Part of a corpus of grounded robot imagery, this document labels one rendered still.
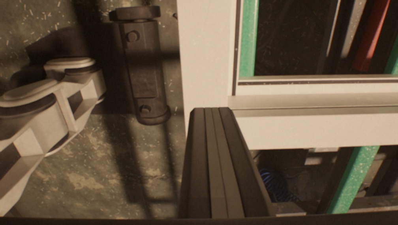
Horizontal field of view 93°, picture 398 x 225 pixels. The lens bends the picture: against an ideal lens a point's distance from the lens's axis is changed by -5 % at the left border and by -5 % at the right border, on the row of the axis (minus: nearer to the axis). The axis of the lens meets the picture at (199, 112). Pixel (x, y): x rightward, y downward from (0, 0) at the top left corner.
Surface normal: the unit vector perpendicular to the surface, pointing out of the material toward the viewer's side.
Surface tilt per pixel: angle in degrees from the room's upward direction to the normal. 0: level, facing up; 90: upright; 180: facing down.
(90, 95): 13
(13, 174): 90
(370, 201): 90
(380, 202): 90
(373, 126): 0
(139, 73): 0
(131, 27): 0
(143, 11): 31
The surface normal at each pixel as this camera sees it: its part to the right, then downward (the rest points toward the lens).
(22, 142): 0.18, 0.47
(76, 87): 1.00, 0.01
